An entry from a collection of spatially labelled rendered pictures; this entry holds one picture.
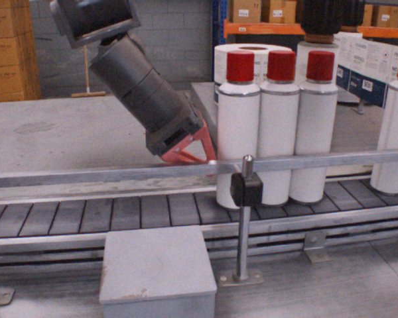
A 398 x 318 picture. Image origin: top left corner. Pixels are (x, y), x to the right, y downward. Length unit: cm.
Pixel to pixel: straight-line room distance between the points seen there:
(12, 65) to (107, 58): 324
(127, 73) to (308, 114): 23
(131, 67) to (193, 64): 451
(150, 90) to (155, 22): 442
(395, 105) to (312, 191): 16
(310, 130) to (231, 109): 11
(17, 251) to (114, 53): 27
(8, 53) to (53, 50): 147
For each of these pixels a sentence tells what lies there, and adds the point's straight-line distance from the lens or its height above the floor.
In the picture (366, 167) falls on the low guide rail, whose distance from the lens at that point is 61.
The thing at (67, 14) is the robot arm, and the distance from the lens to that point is 40.
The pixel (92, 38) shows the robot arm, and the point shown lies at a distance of 41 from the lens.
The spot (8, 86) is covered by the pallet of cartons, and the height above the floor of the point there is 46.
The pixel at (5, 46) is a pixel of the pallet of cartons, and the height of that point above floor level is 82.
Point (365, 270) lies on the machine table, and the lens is 51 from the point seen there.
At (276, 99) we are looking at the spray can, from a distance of 45.
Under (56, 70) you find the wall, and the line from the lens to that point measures 505.
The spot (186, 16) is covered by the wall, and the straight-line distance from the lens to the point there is 484.
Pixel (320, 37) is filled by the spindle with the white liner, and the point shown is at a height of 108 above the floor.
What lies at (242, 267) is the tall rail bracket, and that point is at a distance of 45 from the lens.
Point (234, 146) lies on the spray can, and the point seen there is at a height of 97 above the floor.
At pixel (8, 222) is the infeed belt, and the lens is 53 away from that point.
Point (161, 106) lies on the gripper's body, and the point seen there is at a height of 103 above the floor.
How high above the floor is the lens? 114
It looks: 24 degrees down
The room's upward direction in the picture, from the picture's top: straight up
